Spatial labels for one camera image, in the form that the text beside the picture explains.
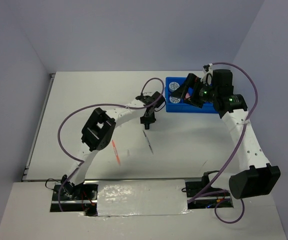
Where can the blue patterned round tin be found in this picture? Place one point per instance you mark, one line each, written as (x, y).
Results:
(172, 86)

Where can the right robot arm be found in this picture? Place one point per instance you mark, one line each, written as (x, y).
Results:
(257, 176)

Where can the orange clear pen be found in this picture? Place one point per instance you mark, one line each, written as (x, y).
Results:
(116, 152)

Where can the purple clear highlighter pen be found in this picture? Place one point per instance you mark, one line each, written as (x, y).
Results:
(148, 142)

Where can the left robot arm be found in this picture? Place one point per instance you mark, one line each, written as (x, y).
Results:
(97, 132)

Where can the blue plastic bin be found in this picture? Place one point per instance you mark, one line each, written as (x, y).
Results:
(182, 107)

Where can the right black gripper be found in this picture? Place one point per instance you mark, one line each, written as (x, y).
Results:
(181, 92)

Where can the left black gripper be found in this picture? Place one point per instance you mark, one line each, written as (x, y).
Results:
(150, 120)

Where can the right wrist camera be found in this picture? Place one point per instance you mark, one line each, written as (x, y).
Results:
(208, 74)

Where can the silver foil cover plate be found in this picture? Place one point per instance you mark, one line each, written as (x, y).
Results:
(141, 198)

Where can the blue round tape dispenser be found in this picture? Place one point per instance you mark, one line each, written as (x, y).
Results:
(174, 100)

